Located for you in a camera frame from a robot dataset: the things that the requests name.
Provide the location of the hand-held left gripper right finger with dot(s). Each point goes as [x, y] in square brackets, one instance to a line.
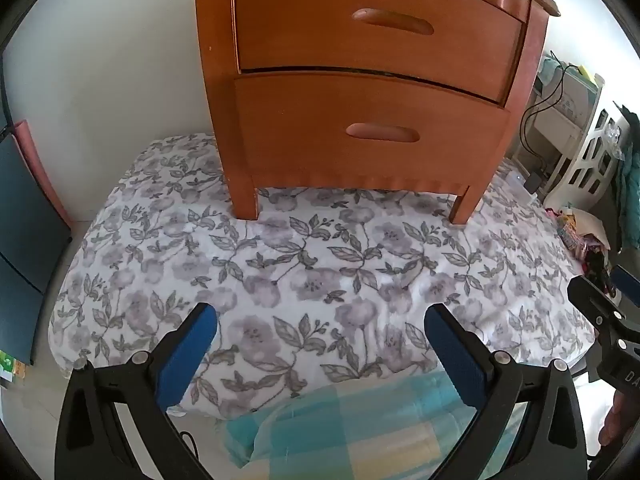
[460, 360]

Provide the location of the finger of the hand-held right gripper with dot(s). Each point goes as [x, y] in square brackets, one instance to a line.
[629, 284]
[592, 305]

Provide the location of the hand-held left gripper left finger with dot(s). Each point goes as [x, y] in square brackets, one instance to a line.
[185, 355]

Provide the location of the person's right hand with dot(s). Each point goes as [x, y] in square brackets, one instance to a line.
[614, 430]

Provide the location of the black tangled cloth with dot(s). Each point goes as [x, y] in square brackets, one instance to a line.
[597, 267]

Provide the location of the colourful clutter pile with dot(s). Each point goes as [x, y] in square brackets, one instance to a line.
[575, 230]

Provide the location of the teal garment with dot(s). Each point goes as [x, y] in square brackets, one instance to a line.
[630, 180]

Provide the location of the white lattice laundry basket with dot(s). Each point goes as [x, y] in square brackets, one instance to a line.
[595, 160]

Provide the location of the black adapter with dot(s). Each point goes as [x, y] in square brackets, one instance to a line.
[535, 182]

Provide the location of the floral blanket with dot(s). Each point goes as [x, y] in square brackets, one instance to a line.
[300, 280]

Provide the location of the checked blue blanket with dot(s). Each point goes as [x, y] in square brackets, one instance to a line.
[340, 430]

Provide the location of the white power bank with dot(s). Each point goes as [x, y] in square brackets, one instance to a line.
[515, 182]

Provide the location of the green cartons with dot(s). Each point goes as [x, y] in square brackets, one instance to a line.
[10, 367]

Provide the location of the dark refrigerator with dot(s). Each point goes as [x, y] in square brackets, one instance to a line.
[20, 260]

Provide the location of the yellow item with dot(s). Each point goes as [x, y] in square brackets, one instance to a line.
[587, 72]

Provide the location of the light teal cloth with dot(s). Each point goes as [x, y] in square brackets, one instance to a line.
[552, 70]

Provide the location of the pink rolled mat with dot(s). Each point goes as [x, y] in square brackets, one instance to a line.
[35, 160]

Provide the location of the wooden nightstand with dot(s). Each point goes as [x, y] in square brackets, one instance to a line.
[215, 60]

